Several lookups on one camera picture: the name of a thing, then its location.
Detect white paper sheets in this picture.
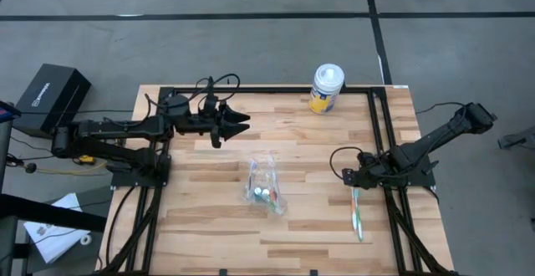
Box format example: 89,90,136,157
23,192,91,265

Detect clear acrylic organizer box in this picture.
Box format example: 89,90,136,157
242,151,290,217

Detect black crossbar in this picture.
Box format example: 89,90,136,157
0,193,108,233

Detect orange toothbrush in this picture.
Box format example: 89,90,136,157
350,187,359,232
267,171,279,204

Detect black aluminium table frame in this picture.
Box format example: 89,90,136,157
96,84,457,276

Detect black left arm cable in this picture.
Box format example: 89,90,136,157
143,73,242,120

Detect black cardboard box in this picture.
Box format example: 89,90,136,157
11,63,93,141

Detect black stand foot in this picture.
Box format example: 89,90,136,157
497,125,535,150

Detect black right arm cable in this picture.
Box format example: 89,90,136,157
329,101,467,181

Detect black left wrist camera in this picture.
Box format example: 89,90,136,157
202,94,219,116

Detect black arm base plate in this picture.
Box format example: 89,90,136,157
110,154,172,188
374,153,436,188

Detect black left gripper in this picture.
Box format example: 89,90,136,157
175,104,252,149

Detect yellow cable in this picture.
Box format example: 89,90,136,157
35,153,109,176

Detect grey metal cart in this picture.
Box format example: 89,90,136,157
0,99,23,276

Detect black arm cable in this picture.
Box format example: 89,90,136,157
329,101,467,181
143,73,242,120

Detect yellow disinfectant wipes canister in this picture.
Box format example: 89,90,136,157
308,63,346,115

